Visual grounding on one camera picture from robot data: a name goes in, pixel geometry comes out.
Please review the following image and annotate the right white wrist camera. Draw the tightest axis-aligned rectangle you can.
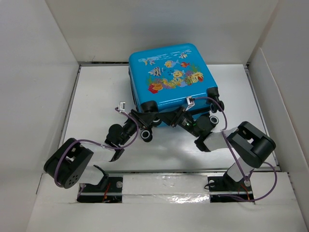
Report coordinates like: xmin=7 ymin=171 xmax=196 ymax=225
xmin=185 ymin=96 xmax=195 ymax=111

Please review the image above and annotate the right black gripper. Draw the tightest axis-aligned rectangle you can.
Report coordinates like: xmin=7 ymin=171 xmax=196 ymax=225
xmin=156 ymin=105 xmax=200 ymax=137

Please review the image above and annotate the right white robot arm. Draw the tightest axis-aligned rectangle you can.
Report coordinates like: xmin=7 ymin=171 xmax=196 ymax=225
xmin=158 ymin=107 xmax=276 ymax=190

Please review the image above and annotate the metal base rail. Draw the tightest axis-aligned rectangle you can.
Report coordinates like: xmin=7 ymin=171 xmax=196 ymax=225
xmin=69 ymin=173 xmax=275 ymax=204

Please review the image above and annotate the blue kids suitcase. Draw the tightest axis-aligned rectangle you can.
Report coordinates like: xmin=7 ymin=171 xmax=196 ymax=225
xmin=128 ymin=43 xmax=224 ymax=128

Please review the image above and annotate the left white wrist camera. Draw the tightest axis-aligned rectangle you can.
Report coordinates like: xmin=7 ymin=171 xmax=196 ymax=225
xmin=117 ymin=101 xmax=126 ymax=114

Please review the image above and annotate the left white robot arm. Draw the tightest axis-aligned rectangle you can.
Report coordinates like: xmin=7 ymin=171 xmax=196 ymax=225
xmin=43 ymin=107 xmax=158 ymax=189

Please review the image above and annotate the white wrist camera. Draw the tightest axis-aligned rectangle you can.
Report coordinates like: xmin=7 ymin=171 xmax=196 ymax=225
xmin=117 ymin=101 xmax=126 ymax=114
xmin=185 ymin=96 xmax=195 ymax=111

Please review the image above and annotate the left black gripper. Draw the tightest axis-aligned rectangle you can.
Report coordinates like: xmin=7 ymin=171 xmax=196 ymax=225
xmin=119 ymin=110 xmax=157 ymax=146

